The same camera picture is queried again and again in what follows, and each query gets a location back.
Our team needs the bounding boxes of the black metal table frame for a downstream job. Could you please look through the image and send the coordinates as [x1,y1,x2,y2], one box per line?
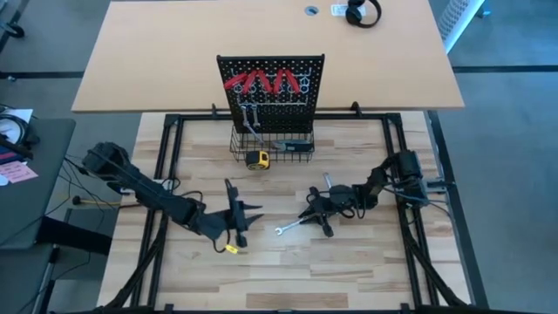
[98,102,492,314]

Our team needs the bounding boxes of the white perforated cabinet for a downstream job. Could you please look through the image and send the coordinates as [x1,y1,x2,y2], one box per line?
[437,0,487,54]

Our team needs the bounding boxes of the yellow Stanley tape measure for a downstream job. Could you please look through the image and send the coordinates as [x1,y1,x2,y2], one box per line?
[244,150,271,171]

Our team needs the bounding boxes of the black coiled cable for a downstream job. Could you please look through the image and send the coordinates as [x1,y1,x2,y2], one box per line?
[0,115,43,160]

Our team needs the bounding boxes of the white paper sheet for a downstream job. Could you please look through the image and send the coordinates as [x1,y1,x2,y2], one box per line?
[0,107,34,124]

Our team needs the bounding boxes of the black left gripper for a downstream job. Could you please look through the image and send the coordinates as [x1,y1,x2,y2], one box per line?
[194,177,266,249]

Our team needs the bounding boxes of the medium silver combination wrench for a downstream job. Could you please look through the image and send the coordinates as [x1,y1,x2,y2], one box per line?
[274,219,309,236]

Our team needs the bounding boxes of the pink sticky note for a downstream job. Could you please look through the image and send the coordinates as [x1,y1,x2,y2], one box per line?
[0,159,39,184]

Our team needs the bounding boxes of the black chair caster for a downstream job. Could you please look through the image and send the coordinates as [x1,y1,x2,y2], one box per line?
[0,20,26,38]

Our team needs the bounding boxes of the silver wrench hook rack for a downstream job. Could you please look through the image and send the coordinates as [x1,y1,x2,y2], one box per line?
[237,100,309,110]

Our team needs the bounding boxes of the black floor cables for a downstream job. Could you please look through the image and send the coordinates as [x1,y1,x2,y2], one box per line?
[60,154,123,208]

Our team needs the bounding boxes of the black pegboard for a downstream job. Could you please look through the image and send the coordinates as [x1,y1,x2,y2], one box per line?
[215,53,326,134]

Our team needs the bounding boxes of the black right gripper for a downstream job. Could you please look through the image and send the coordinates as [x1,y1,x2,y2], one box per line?
[298,185,357,239]

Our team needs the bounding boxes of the black headphones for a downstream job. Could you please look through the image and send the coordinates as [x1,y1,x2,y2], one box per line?
[344,0,383,30]

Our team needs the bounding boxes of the dark grey side table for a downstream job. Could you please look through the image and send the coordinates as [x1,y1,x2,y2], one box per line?
[0,116,77,250]

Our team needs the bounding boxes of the black wire basket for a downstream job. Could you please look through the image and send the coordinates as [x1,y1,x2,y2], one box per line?
[228,125,316,164]

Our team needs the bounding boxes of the white power strip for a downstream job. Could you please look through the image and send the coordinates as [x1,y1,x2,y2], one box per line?
[118,178,175,195]

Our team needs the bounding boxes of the tan wooden desk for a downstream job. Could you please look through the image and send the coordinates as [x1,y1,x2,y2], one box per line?
[71,0,466,113]

